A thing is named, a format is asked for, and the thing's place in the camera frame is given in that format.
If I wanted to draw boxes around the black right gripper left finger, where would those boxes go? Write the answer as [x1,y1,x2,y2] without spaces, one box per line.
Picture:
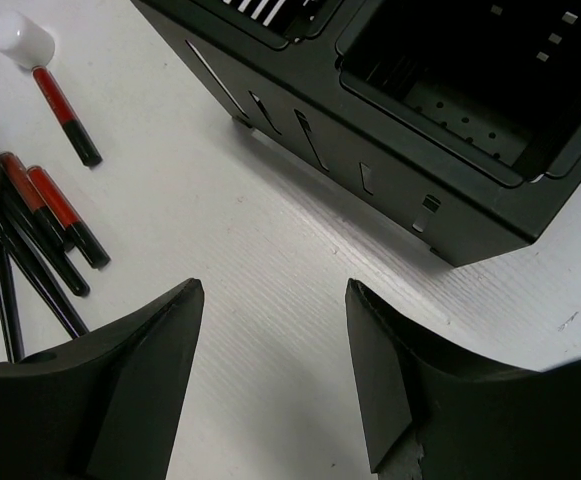
[0,279,204,479]

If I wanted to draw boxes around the black metal organizer rack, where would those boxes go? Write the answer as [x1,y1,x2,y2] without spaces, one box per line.
[137,1,581,266]

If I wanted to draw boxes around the white jar cap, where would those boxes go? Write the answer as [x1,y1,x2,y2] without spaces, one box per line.
[0,11,56,70]

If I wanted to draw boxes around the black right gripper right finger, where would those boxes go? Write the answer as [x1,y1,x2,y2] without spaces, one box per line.
[345,280,581,479]

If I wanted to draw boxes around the black round makeup brush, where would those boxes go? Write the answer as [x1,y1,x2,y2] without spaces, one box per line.
[2,188,90,297]

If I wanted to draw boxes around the red black lip gloss tube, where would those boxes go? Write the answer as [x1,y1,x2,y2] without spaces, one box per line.
[31,66,102,168]

